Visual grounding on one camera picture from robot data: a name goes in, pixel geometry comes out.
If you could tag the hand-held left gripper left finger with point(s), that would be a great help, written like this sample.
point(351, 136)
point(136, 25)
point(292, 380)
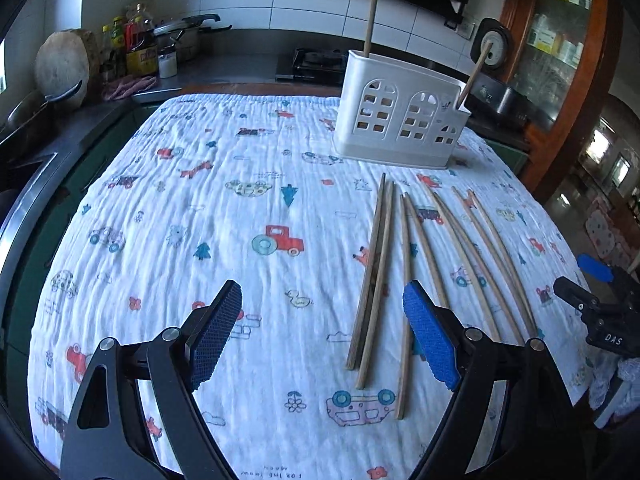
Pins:
point(215, 340)

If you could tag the yellow-capped bottle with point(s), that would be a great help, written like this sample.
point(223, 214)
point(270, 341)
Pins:
point(105, 42)

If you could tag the pink cloth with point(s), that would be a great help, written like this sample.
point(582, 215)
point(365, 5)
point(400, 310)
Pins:
point(130, 87)

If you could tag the black gas stove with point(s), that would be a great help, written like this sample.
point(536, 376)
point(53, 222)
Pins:
point(310, 62)

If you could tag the bottles and jars cluster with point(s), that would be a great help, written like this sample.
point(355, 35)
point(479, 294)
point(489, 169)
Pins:
point(142, 45)

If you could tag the white plastic utensil holder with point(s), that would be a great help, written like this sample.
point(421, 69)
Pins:
point(350, 85)

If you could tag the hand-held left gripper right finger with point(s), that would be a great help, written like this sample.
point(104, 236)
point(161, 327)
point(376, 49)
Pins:
point(432, 340)

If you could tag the round wooden cutting board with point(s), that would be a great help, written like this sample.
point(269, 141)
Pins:
point(62, 60)

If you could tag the green-capped bottle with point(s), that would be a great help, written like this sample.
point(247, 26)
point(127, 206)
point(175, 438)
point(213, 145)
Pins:
point(117, 35)

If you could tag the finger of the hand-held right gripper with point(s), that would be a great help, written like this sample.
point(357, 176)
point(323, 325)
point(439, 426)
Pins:
point(596, 268)
point(577, 297)

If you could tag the white jar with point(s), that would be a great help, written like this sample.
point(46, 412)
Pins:
point(167, 65)

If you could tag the group of wooden chopsticks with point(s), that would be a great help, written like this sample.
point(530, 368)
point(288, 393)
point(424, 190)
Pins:
point(372, 240)

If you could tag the white printed blanket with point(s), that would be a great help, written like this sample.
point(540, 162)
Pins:
point(225, 260)

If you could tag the dark wok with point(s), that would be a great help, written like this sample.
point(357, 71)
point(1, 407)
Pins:
point(30, 115)

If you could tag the spotted floor mat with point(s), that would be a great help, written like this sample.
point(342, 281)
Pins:
point(605, 237)

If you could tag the wooden glass cabinet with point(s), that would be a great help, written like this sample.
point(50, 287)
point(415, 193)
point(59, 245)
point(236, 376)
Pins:
point(595, 85)

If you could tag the metal pot with lid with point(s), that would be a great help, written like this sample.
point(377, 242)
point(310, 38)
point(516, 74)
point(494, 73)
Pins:
point(182, 35)

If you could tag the black kitchen appliance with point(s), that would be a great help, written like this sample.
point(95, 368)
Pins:
point(505, 102)

